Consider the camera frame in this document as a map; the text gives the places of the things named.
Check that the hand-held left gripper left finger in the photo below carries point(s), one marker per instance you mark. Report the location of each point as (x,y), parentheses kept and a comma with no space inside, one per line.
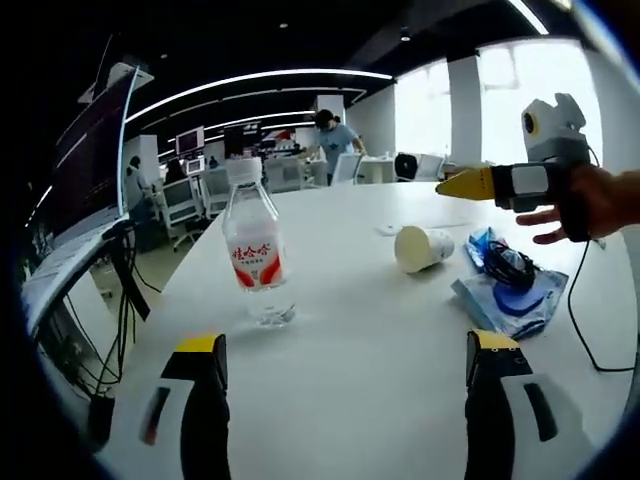
(150,425)

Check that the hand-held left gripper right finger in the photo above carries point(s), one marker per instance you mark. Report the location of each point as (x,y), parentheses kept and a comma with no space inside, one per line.
(540,415)

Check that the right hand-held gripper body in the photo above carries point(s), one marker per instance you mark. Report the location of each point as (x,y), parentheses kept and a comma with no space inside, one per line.
(555,130)

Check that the blue tissue packet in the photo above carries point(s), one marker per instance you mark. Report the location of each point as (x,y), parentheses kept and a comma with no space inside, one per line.
(475,247)

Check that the white paper cup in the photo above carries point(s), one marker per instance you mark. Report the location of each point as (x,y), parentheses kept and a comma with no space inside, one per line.
(420,250)

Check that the clear bag with blue item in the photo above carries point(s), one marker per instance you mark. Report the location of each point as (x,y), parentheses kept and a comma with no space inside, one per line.
(520,310)

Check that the clear plastic water bottle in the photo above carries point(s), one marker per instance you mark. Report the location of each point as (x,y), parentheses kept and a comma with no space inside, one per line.
(255,250)

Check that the person's right hand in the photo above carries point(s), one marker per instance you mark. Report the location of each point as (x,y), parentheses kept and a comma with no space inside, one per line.
(582,205)

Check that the black office chair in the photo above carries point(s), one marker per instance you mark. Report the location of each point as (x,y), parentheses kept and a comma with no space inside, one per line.
(406,166)

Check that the white office chair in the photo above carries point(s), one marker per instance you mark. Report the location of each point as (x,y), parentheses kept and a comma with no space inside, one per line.
(346,169)

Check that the grey side desk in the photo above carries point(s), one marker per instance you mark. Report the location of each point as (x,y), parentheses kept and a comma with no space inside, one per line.
(65,270)

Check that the white table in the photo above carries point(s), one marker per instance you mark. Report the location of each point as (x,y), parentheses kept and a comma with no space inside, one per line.
(350,375)

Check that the large dark monitor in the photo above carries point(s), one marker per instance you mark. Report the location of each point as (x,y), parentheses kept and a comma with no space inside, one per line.
(95,160)

